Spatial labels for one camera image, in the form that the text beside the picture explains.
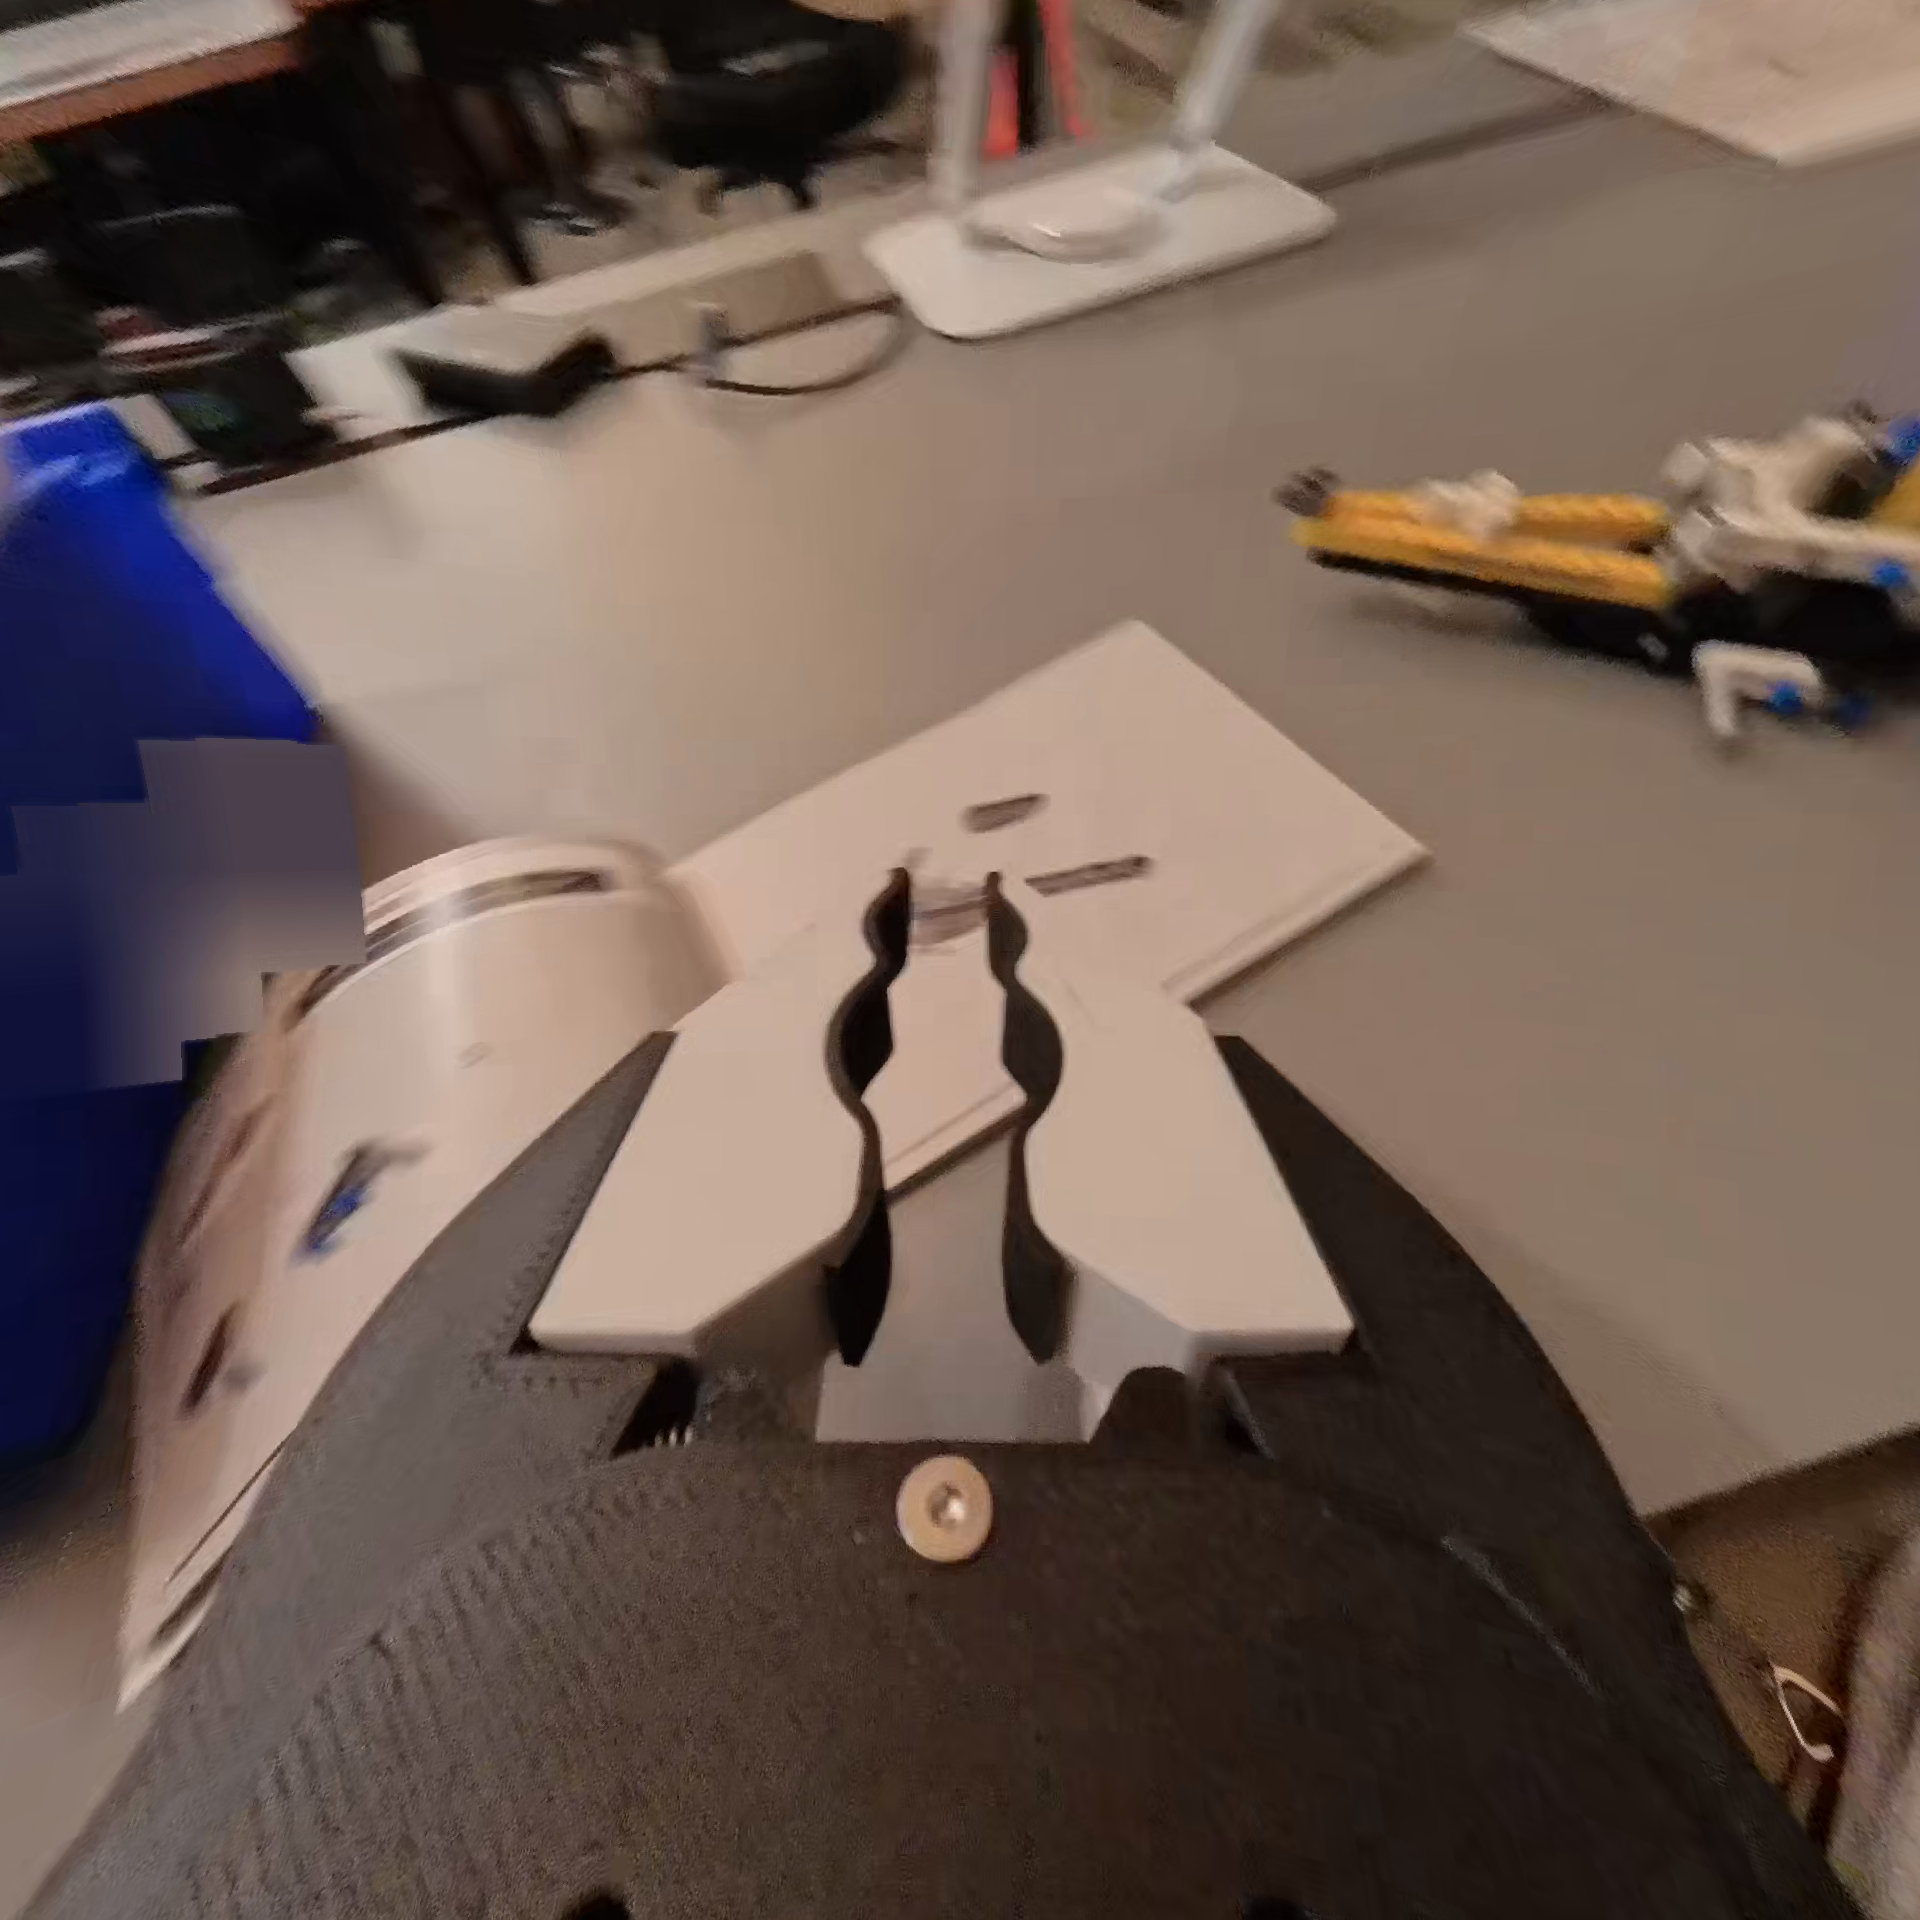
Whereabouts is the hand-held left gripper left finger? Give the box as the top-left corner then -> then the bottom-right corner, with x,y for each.
524,870 -> 917,1371

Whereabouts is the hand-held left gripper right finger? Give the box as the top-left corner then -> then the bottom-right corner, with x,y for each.
981,873 -> 1361,1445

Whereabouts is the lego instruction booklet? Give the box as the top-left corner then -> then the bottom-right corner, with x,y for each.
116,619 -> 1430,1714

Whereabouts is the yellow white lego plane model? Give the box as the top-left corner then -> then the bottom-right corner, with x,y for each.
1273,401 -> 1920,747

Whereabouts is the blue plastic bin with tag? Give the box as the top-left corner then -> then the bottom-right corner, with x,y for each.
0,401 -> 368,1479

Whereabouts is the black office chair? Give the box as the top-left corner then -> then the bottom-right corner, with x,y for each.
644,0 -> 917,204

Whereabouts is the printed paper sheet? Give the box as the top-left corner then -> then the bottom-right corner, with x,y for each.
1461,0 -> 1920,167

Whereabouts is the black cable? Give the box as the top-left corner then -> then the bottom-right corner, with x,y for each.
681,293 -> 905,401

